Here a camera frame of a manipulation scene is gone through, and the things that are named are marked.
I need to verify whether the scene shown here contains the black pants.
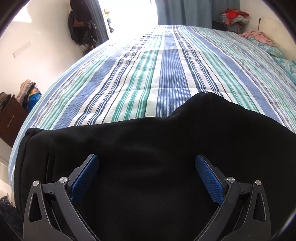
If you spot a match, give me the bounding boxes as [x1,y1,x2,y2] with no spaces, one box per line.
[14,93,295,240]

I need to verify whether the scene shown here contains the red clothes pile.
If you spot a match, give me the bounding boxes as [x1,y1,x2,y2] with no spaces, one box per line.
[220,9,250,25]

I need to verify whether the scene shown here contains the teal floral pillow far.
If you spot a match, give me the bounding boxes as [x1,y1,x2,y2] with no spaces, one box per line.
[247,37,285,59]

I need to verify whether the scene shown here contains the pink garment on bed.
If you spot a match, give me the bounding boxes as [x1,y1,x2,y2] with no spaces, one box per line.
[239,30,274,47]

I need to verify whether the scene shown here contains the striped bed cover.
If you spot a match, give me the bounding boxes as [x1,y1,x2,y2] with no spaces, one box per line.
[8,25,295,188]

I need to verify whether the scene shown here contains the blue curtain left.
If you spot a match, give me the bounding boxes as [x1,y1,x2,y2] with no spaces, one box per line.
[89,0,109,46]

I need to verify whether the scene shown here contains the blue curtain right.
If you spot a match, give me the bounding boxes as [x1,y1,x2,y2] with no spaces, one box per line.
[156,0,240,29]

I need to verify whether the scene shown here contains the blue curtain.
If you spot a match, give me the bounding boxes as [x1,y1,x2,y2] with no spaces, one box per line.
[89,0,109,46]
[156,0,240,29]

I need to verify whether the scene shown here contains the white wall switch plate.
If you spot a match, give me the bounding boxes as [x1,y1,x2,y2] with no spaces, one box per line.
[13,41,32,58]

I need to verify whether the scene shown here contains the brown wooden dresser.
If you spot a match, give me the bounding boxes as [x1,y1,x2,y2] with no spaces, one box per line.
[0,95,27,147]

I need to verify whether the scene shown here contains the cream padded headboard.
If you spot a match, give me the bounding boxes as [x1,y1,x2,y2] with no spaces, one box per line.
[258,17,295,61]

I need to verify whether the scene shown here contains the teal floral pillow near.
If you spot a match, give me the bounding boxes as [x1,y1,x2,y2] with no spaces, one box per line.
[273,57,296,85]

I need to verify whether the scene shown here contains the dark coats on rack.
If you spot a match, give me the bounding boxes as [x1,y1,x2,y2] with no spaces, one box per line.
[68,0,98,47]

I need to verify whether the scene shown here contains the teal floral pillow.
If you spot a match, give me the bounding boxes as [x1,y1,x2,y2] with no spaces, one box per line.
[247,37,285,59]
[273,57,296,85]

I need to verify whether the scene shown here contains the clothes pile on dresser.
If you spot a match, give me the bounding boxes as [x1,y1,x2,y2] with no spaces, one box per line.
[16,79,42,113]

